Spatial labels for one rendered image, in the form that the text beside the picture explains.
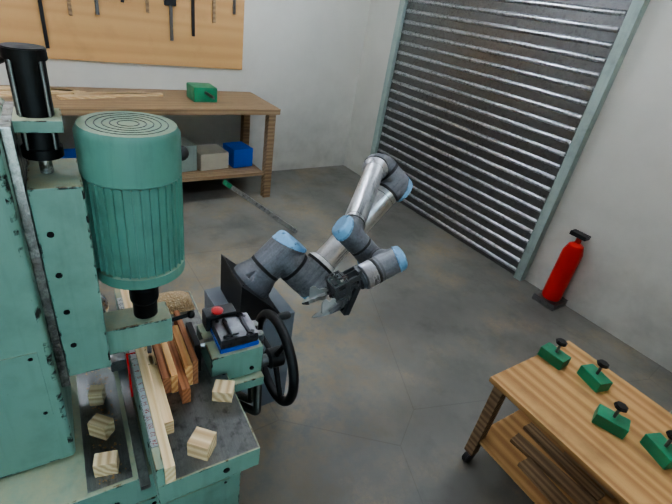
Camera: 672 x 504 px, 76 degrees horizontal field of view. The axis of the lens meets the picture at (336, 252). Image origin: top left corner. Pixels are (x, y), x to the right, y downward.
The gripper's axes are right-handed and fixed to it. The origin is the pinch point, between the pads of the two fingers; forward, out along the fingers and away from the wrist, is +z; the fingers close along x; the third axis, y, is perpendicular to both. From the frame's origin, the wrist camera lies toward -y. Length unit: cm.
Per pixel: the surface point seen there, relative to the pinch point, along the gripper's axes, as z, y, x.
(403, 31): -242, -12, -272
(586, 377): -95, -69, 44
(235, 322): 23.2, 21.1, 10.7
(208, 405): 37.1, 15.5, 25.4
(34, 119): 38, 82, 12
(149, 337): 42, 31, 12
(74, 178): 37, 71, 12
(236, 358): 27.0, 16.3, 17.4
